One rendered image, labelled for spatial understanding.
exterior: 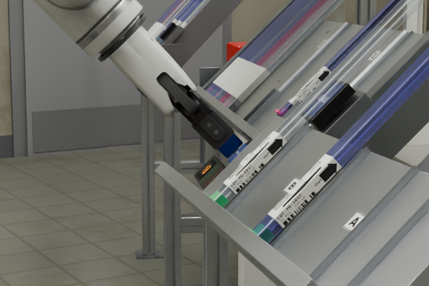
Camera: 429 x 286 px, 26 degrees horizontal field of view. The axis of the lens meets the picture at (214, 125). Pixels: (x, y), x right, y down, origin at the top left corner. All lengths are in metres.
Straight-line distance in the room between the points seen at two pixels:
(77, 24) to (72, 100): 4.04
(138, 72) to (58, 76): 4.01
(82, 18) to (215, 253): 0.73
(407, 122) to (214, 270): 0.79
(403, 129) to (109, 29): 0.34
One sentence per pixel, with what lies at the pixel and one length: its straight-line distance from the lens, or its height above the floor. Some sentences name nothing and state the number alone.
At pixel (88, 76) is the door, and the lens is 5.10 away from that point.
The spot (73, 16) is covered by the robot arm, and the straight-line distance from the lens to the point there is 1.04.
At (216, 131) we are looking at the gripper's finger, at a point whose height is 0.73.
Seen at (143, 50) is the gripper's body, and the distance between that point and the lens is 1.04.
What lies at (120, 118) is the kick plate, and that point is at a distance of 5.20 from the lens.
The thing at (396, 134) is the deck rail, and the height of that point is 0.76.
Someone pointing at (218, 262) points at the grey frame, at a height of 0.41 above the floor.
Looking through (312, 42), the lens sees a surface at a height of 0.82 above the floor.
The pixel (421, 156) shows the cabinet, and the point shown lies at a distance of 1.59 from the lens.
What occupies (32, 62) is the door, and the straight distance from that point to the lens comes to 4.99.
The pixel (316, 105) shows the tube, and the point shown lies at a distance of 0.77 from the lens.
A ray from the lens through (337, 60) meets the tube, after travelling 1.12.
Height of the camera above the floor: 0.90
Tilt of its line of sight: 9 degrees down
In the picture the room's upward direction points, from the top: straight up
